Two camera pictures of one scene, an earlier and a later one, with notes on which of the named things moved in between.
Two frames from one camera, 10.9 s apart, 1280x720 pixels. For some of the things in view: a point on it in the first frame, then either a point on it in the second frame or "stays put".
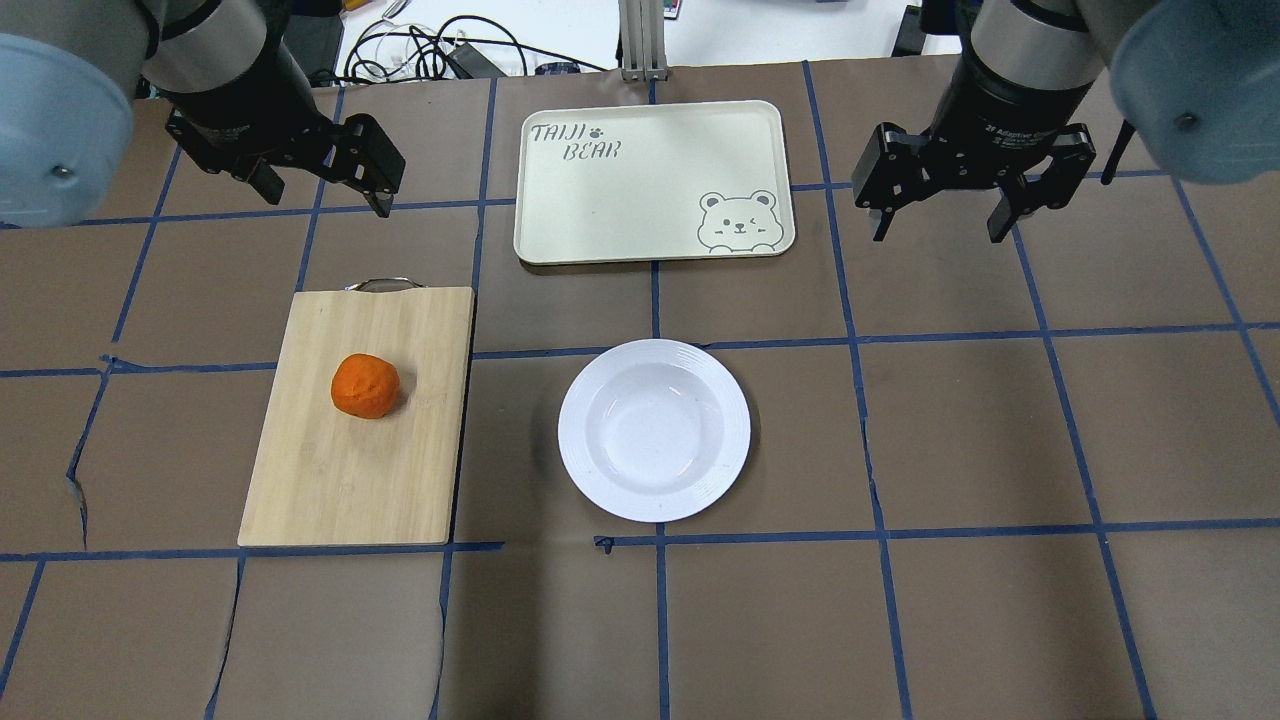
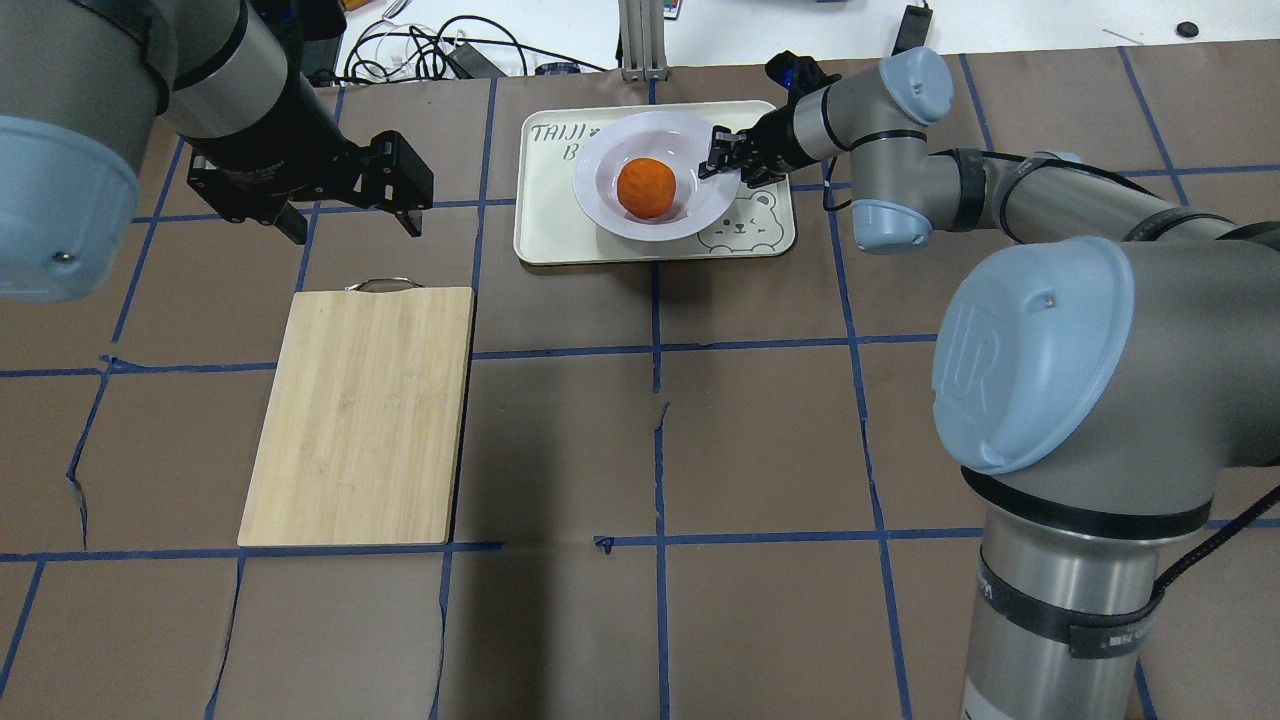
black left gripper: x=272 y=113 to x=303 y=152
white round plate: x=654 y=430 to x=682 y=141
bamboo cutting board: x=324 y=478 stays put
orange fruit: x=364 y=386 to x=646 y=186
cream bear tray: x=608 y=183 stays put
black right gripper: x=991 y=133 to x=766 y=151
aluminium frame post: x=643 y=39 stays put
